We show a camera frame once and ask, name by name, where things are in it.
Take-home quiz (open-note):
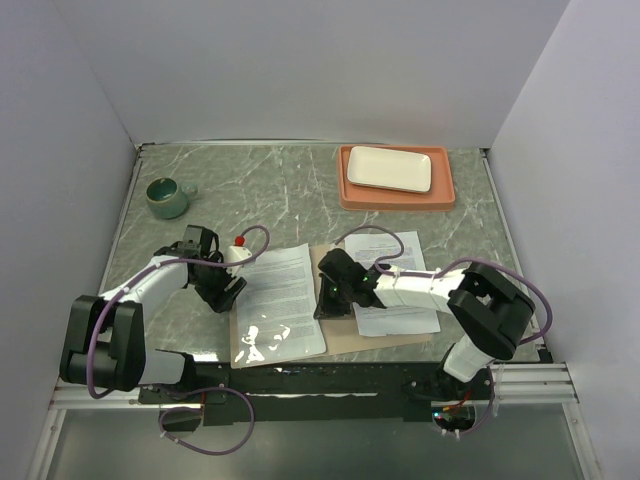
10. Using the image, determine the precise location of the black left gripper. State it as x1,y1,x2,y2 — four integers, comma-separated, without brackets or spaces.
192,251,246,313

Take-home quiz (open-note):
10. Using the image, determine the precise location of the brown paper folder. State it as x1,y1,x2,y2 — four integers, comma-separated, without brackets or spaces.
230,244,431,358

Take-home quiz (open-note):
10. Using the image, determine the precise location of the printed paper sheet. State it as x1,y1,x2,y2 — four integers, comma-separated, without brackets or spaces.
344,231,441,337
231,244,327,369

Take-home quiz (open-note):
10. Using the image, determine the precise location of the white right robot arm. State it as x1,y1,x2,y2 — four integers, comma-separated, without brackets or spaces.
316,248,535,399

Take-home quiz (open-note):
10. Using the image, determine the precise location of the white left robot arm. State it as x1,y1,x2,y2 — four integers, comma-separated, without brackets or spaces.
59,225,251,402

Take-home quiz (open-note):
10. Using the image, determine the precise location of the terracotta rectangular tray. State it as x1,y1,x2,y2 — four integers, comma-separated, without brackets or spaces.
336,144,456,212

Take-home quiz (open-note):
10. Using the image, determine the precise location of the green ceramic cup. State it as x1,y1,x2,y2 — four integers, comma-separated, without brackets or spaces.
145,177,199,220

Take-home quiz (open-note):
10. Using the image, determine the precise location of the white rectangular plate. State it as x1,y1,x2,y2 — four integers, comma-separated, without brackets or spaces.
347,146,432,193

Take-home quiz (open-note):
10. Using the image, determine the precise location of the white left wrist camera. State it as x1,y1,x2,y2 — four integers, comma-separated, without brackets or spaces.
223,236,252,276

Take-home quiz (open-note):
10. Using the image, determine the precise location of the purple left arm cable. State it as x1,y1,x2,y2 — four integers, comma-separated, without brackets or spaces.
87,224,271,400

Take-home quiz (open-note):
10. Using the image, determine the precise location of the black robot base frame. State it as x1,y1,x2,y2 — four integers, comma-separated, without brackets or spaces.
138,362,493,426

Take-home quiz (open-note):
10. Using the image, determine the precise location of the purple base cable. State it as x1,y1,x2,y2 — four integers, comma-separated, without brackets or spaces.
158,387,256,456

